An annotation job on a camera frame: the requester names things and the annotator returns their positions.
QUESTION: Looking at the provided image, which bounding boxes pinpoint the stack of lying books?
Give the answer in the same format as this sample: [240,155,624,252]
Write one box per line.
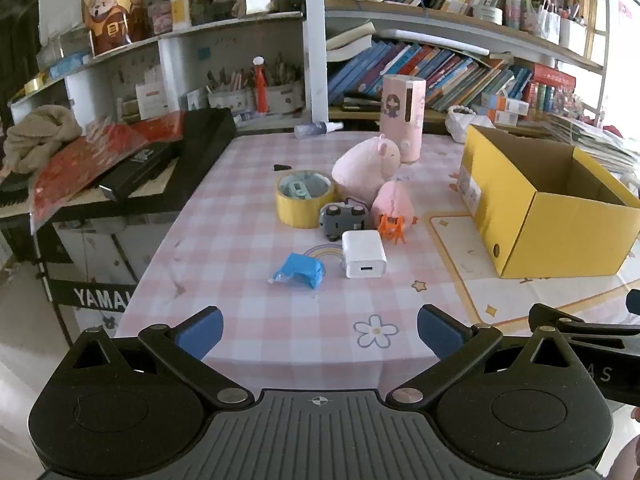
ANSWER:
[326,19,377,63]

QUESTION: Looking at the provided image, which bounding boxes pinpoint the white bowl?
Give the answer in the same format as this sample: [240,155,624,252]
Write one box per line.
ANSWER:
[446,105,496,143]

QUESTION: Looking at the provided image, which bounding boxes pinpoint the pink checked tablecloth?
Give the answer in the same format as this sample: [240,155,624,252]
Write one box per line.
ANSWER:
[115,130,640,396]

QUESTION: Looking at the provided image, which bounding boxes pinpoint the person's right hand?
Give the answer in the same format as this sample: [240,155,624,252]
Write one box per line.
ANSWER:
[607,406,640,480]

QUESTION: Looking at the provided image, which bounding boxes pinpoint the blue plastic packet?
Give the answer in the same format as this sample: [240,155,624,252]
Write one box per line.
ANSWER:
[270,252,326,291]

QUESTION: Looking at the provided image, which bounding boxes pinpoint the red flat box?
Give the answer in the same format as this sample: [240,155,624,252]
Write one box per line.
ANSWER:
[532,63,577,87]

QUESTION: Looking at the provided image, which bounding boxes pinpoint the black piano stand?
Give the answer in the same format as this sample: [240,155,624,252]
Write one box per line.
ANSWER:
[0,207,186,346]

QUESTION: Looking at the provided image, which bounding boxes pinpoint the red bottle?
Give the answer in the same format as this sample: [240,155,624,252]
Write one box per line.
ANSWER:
[252,56,271,113]

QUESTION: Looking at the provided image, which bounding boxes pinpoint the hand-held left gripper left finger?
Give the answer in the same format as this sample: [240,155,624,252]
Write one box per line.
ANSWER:
[65,306,255,408]

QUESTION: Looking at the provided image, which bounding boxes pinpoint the pencil holder box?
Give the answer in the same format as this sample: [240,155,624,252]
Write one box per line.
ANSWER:
[206,67,305,113]

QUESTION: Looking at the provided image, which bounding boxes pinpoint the yellow cardboard box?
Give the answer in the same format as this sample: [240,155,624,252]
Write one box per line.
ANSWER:
[459,124,640,279]

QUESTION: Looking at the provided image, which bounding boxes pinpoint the white bottle yellow label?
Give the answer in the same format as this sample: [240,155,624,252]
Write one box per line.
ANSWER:
[169,0,192,31]

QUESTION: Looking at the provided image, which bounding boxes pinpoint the clear spray bottle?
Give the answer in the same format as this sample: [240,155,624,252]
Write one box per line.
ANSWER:
[294,121,345,139]

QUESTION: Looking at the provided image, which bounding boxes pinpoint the stack of papers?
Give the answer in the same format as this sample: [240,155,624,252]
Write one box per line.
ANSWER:
[545,112,640,176]

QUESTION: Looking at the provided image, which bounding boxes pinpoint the small orange blue boxes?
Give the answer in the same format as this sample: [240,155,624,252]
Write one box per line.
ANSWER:
[481,92,530,126]

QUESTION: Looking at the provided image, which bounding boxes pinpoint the row of slanted books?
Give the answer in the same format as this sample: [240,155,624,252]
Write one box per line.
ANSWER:
[327,40,533,113]

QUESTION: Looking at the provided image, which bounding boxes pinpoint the grey toy car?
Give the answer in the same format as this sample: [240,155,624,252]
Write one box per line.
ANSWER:
[320,199,373,241]

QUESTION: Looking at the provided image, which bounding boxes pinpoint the white box red label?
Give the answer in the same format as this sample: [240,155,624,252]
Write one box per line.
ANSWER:
[135,80,171,118]

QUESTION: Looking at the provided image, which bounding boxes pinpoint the white bookshelf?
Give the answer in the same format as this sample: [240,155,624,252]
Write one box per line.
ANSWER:
[10,0,611,133]

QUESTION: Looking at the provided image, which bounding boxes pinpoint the fortune god figure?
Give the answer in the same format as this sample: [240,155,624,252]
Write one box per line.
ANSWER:
[81,0,151,57]

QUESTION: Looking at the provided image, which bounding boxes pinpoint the pink cylinder container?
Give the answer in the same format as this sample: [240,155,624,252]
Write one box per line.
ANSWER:
[378,74,427,163]

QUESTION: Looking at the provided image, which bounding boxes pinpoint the beige cloth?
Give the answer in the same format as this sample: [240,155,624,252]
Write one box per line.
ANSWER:
[4,105,83,173]

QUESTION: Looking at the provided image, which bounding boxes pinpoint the white charger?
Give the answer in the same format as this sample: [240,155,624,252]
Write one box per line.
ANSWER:
[341,230,388,279]

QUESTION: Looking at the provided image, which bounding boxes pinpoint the large pink plush toy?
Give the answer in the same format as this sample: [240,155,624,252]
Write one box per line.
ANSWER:
[331,134,402,204]

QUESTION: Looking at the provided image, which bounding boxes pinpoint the white pen cup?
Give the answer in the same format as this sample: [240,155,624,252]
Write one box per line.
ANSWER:
[559,7,587,56]

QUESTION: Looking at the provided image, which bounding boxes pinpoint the yellow tape roll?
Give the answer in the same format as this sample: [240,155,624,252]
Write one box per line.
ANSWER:
[275,170,336,230]

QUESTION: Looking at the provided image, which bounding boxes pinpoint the black electric piano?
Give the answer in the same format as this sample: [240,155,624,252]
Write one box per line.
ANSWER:
[0,107,237,221]

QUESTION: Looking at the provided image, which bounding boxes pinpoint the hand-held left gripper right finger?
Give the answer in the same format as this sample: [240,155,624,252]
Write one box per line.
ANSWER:
[386,304,573,408]

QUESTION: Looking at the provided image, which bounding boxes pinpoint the long black case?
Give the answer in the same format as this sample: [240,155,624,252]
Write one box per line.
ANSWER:
[98,142,173,202]

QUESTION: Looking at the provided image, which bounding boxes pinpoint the small pink plush chick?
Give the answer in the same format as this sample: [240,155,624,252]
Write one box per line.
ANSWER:
[371,180,415,247]

